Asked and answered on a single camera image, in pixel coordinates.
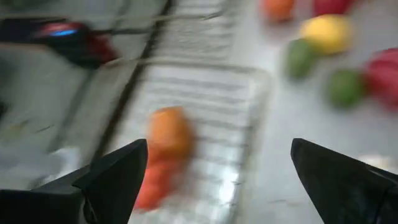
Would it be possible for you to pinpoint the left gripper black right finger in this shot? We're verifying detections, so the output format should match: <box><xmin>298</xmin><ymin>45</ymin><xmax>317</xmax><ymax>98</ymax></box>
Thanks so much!
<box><xmin>290</xmin><ymin>138</ymin><xmax>398</xmax><ymax>224</ymax></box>

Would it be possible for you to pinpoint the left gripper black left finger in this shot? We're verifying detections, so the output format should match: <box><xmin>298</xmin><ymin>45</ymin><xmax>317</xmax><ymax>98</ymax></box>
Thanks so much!
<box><xmin>0</xmin><ymin>138</ymin><xmax>149</xmax><ymax>224</ymax></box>

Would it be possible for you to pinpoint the green lime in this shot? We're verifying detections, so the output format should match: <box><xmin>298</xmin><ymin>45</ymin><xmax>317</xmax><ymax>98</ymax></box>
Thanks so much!
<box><xmin>284</xmin><ymin>39</ymin><xmax>318</xmax><ymax>80</ymax></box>
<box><xmin>325</xmin><ymin>68</ymin><xmax>364</xmax><ymax>109</ymax></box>

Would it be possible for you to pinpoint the red apple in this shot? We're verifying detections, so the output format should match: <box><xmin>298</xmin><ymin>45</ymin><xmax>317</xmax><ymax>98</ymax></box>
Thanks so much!
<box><xmin>362</xmin><ymin>47</ymin><xmax>398</xmax><ymax>111</ymax></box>

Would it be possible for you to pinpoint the yellow lemon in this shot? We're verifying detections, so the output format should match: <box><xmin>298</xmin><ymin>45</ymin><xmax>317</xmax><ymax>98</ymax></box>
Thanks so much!
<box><xmin>298</xmin><ymin>14</ymin><xmax>354</xmax><ymax>56</ymax></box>

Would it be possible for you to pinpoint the dark red round fruit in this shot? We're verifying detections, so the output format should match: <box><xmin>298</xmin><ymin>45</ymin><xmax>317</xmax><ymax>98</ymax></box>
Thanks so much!
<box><xmin>312</xmin><ymin>0</ymin><xmax>355</xmax><ymax>17</ymax></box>

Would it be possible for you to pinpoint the round orange fruit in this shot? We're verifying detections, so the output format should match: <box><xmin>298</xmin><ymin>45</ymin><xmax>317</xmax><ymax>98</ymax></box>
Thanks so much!
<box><xmin>261</xmin><ymin>0</ymin><xmax>296</xmax><ymax>22</ymax></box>

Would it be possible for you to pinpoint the red chili pepper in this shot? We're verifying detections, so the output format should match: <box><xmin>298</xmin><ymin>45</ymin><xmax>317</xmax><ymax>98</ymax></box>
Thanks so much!
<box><xmin>133</xmin><ymin>158</ymin><xmax>181</xmax><ymax>212</ymax></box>

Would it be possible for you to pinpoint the orange carrot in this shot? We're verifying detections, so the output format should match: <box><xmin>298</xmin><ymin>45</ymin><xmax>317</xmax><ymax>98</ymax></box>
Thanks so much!
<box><xmin>147</xmin><ymin>106</ymin><xmax>195</xmax><ymax>166</ymax></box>

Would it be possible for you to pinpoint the red and black battery box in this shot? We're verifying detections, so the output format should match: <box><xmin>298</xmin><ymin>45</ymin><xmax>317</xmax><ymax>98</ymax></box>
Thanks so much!
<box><xmin>0</xmin><ymin>18</ymin><xmax>119</xmax><ymax>69</ymax></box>

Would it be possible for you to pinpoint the wire basket with vegetables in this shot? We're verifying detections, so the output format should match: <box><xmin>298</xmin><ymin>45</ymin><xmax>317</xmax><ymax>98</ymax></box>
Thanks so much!
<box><xmin>105</xmin><ymin>58</ymin><xmax>271</xmax><ymax>224</ymax></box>

